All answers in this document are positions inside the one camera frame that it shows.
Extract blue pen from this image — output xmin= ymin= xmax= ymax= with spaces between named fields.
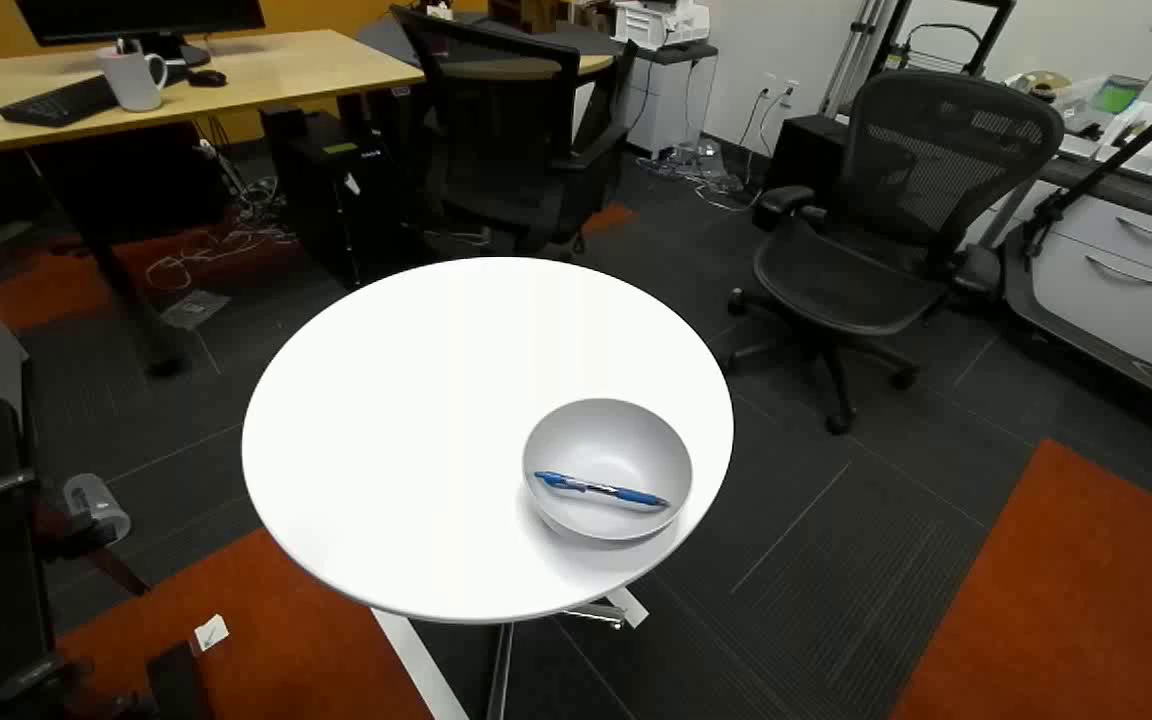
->
xmin=528 ymin=470 xmax=676 ymax=518

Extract grey round bowl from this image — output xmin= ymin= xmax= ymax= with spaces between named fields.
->
xmin=516 ymin=391 xmax=698 ymax=550

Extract black high-back office chair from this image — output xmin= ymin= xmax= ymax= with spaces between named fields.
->
xmin=387 ymin=6 xmax=642 ymax=264

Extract black mesh office chair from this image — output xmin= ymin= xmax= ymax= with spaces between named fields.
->
xmin=721 ymin=66 xmax=1072 ymax=437

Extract white cabinet under printer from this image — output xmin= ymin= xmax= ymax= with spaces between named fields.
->
xmin=620 ymin=43 xmax=721 ymax=164

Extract black computer tower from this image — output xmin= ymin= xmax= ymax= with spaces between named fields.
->
xmin=261 ymin=106 xmax=386 ymax=289

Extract black box on floor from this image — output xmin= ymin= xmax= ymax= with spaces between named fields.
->
xmin=771 ymin=112 xmax=864 ymax=207

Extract white table base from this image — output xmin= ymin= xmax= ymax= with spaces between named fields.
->
xmin=367 ymin=579 xmax=653 ymax=720

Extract white printer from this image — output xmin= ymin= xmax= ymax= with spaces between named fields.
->
xmin=608 ymin=0 xmax=717 ymax=58

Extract grey floor power strip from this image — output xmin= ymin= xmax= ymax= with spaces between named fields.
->
xmin=154 ymin=285 xmax=238 ymax=334

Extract light wooden desk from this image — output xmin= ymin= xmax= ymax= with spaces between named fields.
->
xmin=0 ymin=23 xmax=429 ymax=381

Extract small white paper scrap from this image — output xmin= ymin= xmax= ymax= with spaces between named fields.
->
xmin=190 ymin=614 xmax=238 ymax=661

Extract black tripod stand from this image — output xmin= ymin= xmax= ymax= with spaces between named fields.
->
xmin=822 ymin=0 xmax=1025 ymax=88

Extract translucent grey cylindrical object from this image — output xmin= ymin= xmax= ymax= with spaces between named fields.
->
xmin=61 ymin=470 xmax=136 ymax=550

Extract white mug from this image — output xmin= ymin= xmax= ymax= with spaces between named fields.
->
xmin=99 ymin=43 xmax=178 ymax=117

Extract white drawer cabinet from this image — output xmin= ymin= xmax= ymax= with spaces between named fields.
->
xmin=1001 ymin=175 xmax=1152 ymax=391

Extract black computer monitor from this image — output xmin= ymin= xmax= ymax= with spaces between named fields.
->
xmin=14 ymin=0 xmax=267 ymax=53

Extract black keyboard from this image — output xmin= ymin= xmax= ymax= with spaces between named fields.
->
xmin=0 ymin=74 xmax=129 ymax=131

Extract black electric scooter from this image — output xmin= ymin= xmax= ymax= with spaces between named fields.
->
xmin=952 ymin=74 xmax=1152 ymax=433

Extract white device with green screen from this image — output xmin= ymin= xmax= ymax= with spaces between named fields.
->
xmin=1062 ymin=70 xmax=1152 ymax=139

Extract white wall outlet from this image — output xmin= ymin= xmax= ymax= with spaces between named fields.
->
xmin=752 ymin=74 xmax=801 ymax=112

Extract tangled floor cables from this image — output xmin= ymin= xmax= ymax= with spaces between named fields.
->
xmin=132 ymin=217 xmax=303 ymax=312

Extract black upright stand post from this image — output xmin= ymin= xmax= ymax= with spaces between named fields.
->
xmin=142 ymin=642 xmax=219 ymax=720

